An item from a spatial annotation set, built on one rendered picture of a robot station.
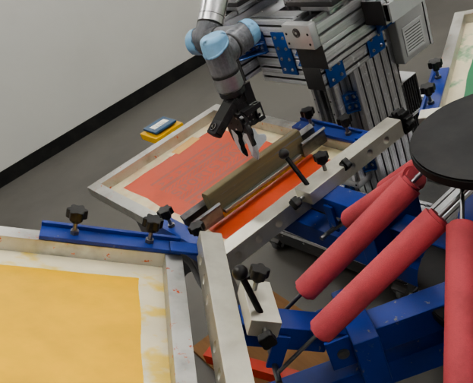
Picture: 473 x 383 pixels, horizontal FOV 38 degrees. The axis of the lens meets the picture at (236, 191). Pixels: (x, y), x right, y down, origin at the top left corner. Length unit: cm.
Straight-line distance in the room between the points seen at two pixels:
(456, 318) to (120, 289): 67
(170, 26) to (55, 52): 105
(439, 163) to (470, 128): 11
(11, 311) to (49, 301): 8
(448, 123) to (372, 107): 163
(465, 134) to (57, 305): 81
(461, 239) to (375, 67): 183
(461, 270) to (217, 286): 47
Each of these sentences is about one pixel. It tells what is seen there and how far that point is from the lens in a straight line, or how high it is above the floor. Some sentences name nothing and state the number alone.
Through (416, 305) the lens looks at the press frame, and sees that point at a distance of 135.
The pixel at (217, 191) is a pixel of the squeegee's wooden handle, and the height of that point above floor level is 105.
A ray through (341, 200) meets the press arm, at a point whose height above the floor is 104.
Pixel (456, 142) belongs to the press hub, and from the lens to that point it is 121.
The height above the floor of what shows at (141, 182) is 96.
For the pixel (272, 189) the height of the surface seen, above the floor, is 96.
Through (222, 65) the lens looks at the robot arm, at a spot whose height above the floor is 136.
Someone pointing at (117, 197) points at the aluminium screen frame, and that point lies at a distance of 220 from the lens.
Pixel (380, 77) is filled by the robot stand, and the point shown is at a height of 76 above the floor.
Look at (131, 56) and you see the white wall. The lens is 584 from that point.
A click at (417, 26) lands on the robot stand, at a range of 300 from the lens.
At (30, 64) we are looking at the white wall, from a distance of 550.
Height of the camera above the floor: 193
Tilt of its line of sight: 29 degrees down
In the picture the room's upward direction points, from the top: 22 degrees counter-clockwise
